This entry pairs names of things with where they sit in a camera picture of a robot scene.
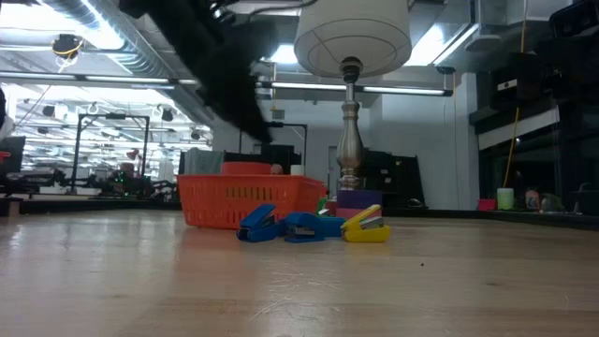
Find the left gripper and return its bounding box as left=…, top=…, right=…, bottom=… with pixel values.
left=149, top=13, right=281, bottom=144

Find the orange tape roll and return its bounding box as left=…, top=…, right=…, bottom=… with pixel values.
left=220, top=161, right=273, bottom=177

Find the orange plastic basket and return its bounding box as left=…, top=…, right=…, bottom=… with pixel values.
left=176, top=173, right=329, bottom=231

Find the blue mini stapler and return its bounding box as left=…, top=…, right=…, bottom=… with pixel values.
left=279, top=212, right=329, bottom=244
left=236, top=203, right=285, bottom=243
left=322, top=214, right=348, bottom=238

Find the yellow mini stapler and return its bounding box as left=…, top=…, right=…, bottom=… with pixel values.
left=340, top=204, right=392, bottom=244

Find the silver lamp white shade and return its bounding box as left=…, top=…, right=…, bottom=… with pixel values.
left=293, top=0, right=413, bottom=191

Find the long ceiling light fixture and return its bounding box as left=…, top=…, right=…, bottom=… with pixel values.
left=0, top=72, right=197, bottom=86
left=255, top=81, right=454, bottom=97

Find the black cabinet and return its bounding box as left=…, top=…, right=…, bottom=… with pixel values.
left=362, top=148, right=426, bottom=210

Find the pale green cup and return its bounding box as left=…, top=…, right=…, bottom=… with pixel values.
left=496, top=187, right=515, bottom=212

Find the small bottle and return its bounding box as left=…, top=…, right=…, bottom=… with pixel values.
left=524, top=187, right=541, bottom=212

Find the silver ventilation duct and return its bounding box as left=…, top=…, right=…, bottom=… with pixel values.
left=41, top=0, right=216, bottom=123

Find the yellow cable reel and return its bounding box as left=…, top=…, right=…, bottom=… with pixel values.
left=51, top=33, right=85, bottom=62

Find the yellow extension cable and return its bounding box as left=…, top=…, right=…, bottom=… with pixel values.
left=502, top=0, right=529, bottom=189

